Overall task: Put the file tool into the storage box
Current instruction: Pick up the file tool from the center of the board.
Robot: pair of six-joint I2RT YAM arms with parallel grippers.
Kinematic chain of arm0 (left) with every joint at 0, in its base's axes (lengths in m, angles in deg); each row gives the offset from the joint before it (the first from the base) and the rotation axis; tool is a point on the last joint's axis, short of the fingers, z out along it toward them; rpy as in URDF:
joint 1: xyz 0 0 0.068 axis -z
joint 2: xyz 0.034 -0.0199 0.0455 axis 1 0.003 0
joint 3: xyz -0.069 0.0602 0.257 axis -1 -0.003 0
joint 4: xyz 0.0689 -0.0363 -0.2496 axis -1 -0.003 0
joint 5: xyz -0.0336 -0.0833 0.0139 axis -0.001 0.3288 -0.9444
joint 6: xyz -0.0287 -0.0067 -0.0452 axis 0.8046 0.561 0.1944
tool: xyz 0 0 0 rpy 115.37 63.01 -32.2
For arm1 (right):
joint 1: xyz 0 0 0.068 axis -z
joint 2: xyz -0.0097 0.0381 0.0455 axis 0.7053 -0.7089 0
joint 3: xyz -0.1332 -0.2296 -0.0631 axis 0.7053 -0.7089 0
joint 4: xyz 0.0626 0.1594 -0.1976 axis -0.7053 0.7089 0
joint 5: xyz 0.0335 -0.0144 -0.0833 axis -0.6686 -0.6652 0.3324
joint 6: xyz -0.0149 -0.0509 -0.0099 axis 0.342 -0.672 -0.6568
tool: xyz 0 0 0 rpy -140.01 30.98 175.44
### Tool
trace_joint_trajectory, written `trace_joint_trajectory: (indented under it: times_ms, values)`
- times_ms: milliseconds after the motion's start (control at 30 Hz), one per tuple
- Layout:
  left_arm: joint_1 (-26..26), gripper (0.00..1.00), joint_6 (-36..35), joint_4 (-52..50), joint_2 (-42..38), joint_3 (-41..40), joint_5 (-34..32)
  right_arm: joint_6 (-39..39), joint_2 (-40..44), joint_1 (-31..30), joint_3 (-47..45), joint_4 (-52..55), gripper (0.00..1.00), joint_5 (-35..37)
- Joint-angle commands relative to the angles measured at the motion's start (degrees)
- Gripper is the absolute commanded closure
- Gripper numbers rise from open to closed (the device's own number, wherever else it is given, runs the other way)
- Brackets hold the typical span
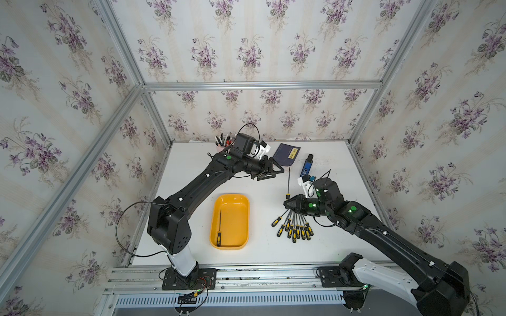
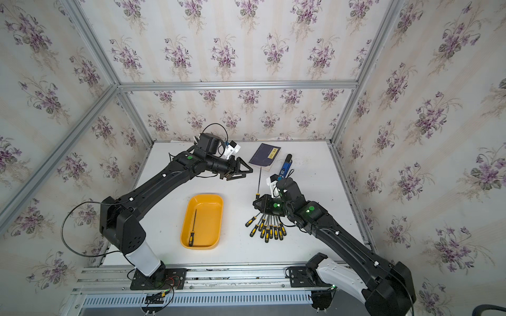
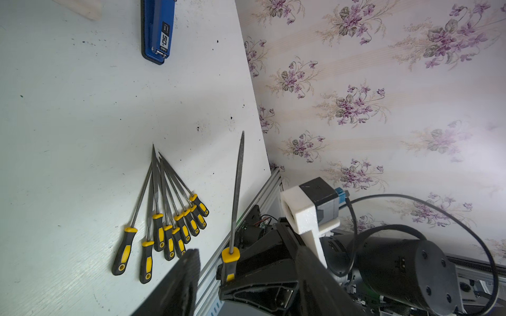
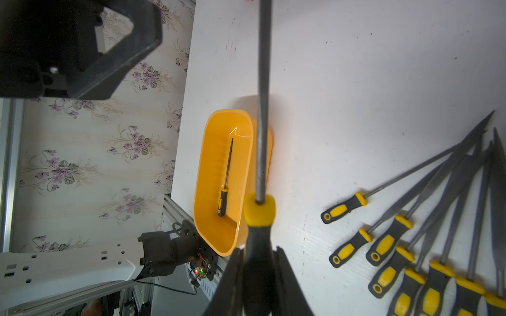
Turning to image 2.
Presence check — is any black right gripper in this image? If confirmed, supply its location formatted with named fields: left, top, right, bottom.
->
left=251, top=194, right=294, bottom=217

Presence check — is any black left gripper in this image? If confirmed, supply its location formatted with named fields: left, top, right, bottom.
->
left=203, top=155, right=253, bottom=181

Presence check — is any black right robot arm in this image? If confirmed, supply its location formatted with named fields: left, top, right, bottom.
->
left=252, top=178, right=416, bottom=315

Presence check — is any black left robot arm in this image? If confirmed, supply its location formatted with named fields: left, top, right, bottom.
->
left=100, top=146, right=253, bottom=277

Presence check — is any yellow plastic storage tray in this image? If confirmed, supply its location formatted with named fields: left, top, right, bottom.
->
left=180, top=194, right=223, bottom=250

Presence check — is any dark blue notebook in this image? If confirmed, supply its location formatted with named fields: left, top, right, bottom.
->
left=249, top=143, right=281, bottom=167

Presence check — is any blue black handheld device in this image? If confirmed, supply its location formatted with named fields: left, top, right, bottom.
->
left=278, top=154, right=293, bottom=180

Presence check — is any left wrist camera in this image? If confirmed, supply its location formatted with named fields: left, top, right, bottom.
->
left=197, top=133, right=241, bottom=159

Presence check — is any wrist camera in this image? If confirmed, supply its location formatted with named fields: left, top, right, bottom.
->
left=266, top=174, right=282, bottom=198
left=197, top=133, right=241, bottom=159

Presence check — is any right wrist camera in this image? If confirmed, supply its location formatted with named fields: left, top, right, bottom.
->
left=266, top=174, right=282, bottom=198

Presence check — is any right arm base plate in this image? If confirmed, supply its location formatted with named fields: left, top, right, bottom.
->
left=285, top=266, right=332, bottom=288

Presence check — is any aluminium front rail frame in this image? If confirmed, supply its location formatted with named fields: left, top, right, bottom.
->
left=59, top=263, right=400, bottom=316

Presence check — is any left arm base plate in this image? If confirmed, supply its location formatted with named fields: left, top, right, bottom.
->
left=130, top=268, right=188, bottom=291

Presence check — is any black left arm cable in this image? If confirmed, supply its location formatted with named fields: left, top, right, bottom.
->
left=60, top=200, right=127, bottom=258

